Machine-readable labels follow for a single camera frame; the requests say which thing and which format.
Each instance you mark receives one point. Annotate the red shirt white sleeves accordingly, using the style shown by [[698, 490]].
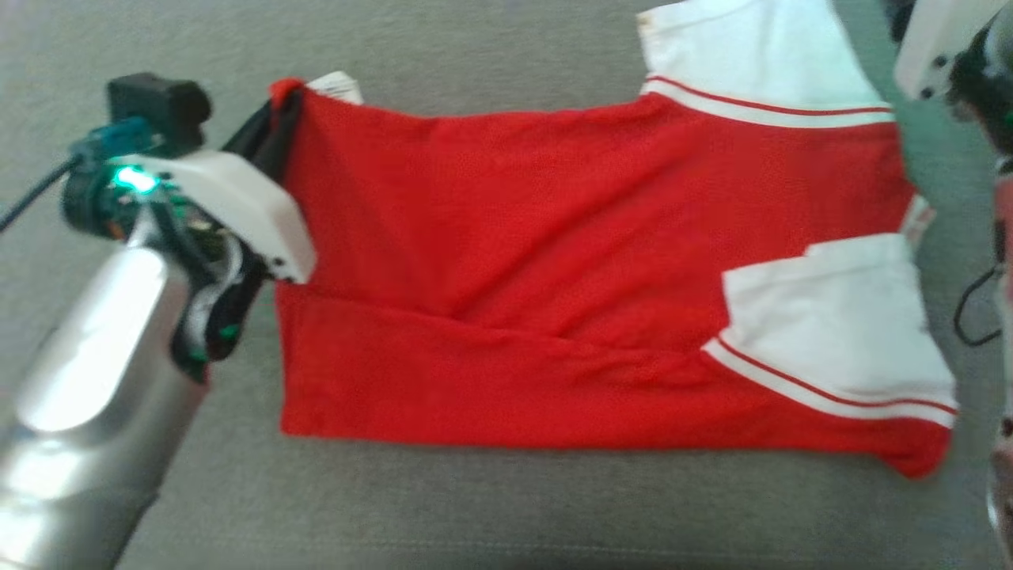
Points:
[[514, 277]]

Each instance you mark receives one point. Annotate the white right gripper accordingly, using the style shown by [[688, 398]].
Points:
[[942, 39]]

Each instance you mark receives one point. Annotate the blue left camera connector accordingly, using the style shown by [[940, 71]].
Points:
[[111, 142]]

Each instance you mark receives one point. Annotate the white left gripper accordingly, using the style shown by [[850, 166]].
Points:
[[237, 206]]

